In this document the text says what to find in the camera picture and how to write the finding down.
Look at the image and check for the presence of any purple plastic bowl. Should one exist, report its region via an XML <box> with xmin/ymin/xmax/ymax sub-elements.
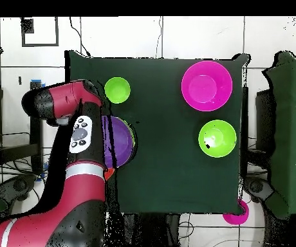
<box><xmin>101</xmin><ymin>115</ymin><xmax>136</xmax><ymax>169</ymax></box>

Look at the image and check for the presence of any orange-red plastic bowl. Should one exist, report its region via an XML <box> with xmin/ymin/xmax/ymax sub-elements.
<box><xmin>104</xmin><ymin>167</ymin><xmax>116</xmax><ymax>181</ymax></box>

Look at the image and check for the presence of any small green plastic bowl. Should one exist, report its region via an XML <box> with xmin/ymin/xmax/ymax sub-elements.
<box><xmin>104</xmin><ymin>77</ymin><xmax>131</xmax><ymax>104</ymax></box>

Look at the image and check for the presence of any dark green tablecloth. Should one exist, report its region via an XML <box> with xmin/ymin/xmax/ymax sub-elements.
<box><xmin>64</xmin><ymin>50</ymin><xmax>249</xmax><ymax>215</ymax></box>

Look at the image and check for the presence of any large pink plastic bowl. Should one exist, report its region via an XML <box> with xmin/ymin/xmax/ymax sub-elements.
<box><xmin>181</xmin><ymin>60</ymin><xmax>234</xmax><ymax>112</ymax></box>

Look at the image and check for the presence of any black chair base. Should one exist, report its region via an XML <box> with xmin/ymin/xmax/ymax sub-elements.
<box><xmin>243</xmin><ymin>174</ymin><xmax>275</xmax><ymax>204</ymax></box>
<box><xmin>0</xmin><ymin>174</ymin><xmax>38</xmax><ymax>206</ymax></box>

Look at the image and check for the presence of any pink bowl on floor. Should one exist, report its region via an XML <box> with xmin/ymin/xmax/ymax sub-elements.
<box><xmin>221</xmin><ymin>199</ymin><xmax>250</xmax><ymax>226</ymax></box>

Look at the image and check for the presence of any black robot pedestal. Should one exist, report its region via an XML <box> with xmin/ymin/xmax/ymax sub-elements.
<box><xmin>123</xmin><ymin>213</ymin><xmax>181</xmax><ymax>247</ymax></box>

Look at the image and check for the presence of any thin black cable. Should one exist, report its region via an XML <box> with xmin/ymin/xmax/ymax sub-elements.
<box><xmin>69</xmin><ymin>16</ymin><xmax>91</xmax><ymax>58</ymax></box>
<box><xmin>154</xmin><ymin>16</ymin><xmax>163</xmax><ymax>59</ymax></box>

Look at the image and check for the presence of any tangle of cables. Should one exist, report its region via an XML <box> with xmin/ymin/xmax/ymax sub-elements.
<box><xmin>0</xmin><ymin>151</ymin><xmax>51</xmax><ymax>196</ymax></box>

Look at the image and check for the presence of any dark square frame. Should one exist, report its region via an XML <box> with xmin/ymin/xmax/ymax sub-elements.
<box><xmin>21</xmin><ymin>16</ymin><xmax>59</xmax><ymax>48</ymax></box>

